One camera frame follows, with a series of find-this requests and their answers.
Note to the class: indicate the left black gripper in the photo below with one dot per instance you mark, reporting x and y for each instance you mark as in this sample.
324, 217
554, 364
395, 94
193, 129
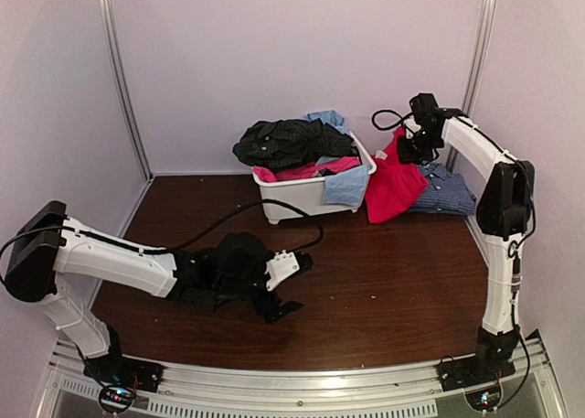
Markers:
264, 308

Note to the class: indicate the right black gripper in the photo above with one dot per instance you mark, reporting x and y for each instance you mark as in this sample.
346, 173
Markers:
406, 155

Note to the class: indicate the red t-shirt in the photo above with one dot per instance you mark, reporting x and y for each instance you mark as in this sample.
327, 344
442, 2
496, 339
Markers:
394, 187

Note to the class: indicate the black striped shirt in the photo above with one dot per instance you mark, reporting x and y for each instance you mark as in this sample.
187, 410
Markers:
291, 143

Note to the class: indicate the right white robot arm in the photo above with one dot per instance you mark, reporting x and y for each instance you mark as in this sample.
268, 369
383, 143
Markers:
505, 214

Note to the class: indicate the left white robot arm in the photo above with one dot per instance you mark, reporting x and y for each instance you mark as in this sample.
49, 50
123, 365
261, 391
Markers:
52, 244

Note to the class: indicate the white plastic laundry bin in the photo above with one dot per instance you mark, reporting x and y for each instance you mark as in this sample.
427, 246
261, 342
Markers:
306, 195

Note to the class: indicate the folded blue checkered shirt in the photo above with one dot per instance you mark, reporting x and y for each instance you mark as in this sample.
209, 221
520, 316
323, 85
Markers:
446, 193

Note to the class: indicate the light blue shirt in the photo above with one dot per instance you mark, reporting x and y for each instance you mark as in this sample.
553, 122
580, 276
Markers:
347, 187

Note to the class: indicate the pink garment in bin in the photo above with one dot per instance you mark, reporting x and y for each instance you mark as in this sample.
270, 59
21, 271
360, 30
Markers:
323, 167

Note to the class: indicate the left circuit board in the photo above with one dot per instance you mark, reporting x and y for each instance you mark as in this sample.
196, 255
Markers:
115, 399

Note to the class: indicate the circuit board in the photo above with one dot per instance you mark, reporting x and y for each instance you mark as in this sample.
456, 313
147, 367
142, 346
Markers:
484, 399
115, 399

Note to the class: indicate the right circuit board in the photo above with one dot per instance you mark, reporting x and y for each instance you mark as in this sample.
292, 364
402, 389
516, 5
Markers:
484, 399

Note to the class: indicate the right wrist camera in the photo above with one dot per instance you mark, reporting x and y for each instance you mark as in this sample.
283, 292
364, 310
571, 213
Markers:
410, 127

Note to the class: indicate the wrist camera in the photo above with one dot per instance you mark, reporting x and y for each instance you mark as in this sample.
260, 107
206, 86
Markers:
410, 127
285, 265

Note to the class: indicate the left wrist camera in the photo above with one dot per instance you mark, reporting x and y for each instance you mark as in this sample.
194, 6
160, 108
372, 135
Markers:
285, 265

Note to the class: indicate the front aluminium rail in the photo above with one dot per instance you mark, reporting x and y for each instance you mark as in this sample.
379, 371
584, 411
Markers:
411, 390

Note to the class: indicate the right aluminium frame post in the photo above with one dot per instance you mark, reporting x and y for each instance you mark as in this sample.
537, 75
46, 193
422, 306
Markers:
482, 40

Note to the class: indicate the aluminium frame post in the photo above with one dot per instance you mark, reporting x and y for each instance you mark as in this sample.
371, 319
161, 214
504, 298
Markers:
482, 40
122, 88

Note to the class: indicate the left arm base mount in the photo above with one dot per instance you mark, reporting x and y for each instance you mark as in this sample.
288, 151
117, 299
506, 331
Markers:
132, 376

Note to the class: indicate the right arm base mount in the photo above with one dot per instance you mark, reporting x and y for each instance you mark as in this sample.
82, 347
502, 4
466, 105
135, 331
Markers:
455, 374

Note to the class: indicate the left aluminium frame post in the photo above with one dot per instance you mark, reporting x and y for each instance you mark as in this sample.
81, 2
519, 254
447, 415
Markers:
122, 88

